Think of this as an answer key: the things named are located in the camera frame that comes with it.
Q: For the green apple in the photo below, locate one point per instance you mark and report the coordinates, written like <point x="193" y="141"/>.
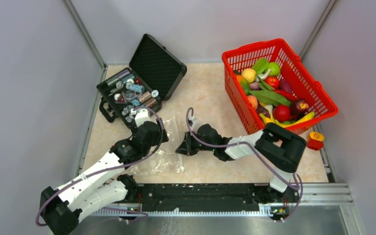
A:
<point x="273" y="68"/>

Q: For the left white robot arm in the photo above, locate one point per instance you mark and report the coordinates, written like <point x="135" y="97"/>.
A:
<point x="63" y="208"/>

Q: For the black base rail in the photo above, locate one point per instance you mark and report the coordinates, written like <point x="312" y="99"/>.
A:
<point x="246" y="197"/>

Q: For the green leaf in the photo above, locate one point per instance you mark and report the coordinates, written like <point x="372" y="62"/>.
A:
<point x="270" y="97"/>

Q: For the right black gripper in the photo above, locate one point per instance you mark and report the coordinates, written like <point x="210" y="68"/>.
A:
<point x="186" y="148"/>

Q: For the dark purple eggplant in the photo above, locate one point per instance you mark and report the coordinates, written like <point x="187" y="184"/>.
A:
<point x="262" y="110"/>

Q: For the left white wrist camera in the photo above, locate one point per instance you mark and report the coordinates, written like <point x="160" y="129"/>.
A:
<point x="140" y="116"/>

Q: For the peach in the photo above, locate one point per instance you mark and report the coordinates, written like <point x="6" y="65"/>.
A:
<point x="253" y="101"/>

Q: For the purple sweet potato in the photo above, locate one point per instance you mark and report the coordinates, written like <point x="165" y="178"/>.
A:
<point x="285" y="86"/>

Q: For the black open case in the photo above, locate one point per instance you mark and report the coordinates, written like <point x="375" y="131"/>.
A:
<point x="152" y="76"/>

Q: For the red apple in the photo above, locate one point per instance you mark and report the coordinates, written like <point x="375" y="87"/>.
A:
<point x="281" y="113"/>
<point x="273" y="82"/>

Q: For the green starfruit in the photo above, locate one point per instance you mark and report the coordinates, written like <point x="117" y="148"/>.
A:
<point x="260" y="65"/>

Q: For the yellow lemon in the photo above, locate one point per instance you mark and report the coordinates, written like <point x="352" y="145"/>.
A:
<point x="249" y="74"/>

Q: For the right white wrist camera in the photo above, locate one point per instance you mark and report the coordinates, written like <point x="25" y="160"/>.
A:
<point x="192" y="120"/>

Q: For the red plastic basket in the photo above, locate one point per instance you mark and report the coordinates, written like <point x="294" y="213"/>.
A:
<point x="292" y="70"/>

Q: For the dark red fruit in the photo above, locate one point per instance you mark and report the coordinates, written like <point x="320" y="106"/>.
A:
<point x="299" y="106"/>

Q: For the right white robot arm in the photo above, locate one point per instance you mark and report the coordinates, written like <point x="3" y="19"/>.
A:
<point x="273" y="144"/>

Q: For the yellow banana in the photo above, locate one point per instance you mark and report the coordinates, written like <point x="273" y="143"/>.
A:
<point x="287" y="124"/>

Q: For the clear zip top bag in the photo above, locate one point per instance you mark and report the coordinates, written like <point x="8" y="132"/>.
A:
<point x="165" y="159"/>

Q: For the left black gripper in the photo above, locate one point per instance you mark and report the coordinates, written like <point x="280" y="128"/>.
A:
<point x="157" y="139"/>

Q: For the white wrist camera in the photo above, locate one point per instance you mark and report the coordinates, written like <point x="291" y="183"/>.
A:
<point x="140" y="116"/>
<point x="192" y="120"/>

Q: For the red yellow emergency button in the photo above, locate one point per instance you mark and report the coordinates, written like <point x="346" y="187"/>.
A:
<point x="315" y="141"/>

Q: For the purple onion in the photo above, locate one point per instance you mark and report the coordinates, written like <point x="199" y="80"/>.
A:
<point x="255" y="86"/>

